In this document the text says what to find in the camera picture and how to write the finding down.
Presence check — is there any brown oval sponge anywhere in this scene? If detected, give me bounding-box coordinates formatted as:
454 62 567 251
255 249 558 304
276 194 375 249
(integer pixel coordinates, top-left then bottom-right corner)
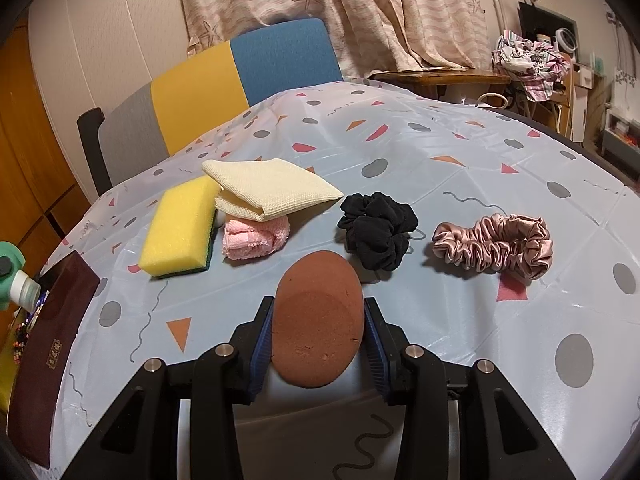
271 250 364 388

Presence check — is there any pink towel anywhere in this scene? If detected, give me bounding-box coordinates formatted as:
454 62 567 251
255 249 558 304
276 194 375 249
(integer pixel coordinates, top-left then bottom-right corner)
222 216 291 261

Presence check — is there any black scrunchie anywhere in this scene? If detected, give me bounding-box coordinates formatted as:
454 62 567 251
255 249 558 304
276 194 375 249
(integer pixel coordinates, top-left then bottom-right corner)
337 192 418 272

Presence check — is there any yellow sponge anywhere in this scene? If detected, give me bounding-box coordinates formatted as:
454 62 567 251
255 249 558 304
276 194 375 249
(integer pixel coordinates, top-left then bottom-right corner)
138 176 220 278

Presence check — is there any cream cloth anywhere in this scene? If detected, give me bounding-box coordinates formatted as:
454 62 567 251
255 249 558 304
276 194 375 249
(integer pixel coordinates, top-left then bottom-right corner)
202 158 344 222

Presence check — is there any green cap bottle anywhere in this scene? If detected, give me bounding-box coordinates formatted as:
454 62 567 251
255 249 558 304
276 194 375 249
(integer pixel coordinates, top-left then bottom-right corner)
0 242 41 313

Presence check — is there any black beaded hair braid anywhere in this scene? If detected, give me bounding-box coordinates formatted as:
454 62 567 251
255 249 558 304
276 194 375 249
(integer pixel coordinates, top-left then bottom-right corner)
12 290 49 364

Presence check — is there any patterned plastic tablecloth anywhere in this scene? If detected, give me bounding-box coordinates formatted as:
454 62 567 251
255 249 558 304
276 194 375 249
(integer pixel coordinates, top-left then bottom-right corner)
35 82 639 479

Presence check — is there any gold tin box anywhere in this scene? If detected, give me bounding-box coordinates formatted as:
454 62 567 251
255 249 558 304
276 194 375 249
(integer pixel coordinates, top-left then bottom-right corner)
6 250 100 468

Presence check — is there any grey yellow blue chair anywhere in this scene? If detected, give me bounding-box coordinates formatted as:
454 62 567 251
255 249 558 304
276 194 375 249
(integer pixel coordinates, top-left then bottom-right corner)
77 18 343 194

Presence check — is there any wooden wardrobe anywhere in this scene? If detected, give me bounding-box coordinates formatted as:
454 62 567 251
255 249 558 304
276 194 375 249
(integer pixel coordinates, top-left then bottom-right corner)
1 15 89 275

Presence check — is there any wooden side table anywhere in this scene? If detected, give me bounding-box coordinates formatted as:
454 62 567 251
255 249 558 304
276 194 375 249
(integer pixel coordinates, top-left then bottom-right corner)
371 68 511 100

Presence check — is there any pile of patterned clothes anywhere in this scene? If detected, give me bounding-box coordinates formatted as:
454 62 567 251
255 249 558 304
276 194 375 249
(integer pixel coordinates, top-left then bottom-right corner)
491 30 570 102

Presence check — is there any pink patterned curtain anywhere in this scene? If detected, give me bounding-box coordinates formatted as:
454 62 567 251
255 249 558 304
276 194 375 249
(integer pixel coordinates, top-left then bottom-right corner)
182 0 490 77

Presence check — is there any white round fan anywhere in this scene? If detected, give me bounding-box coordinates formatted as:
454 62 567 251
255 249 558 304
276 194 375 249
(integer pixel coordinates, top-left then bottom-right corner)
554 27 578 55

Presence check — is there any black monitor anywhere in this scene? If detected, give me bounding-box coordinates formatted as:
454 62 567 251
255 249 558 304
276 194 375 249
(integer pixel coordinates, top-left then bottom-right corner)
518 1 578 47

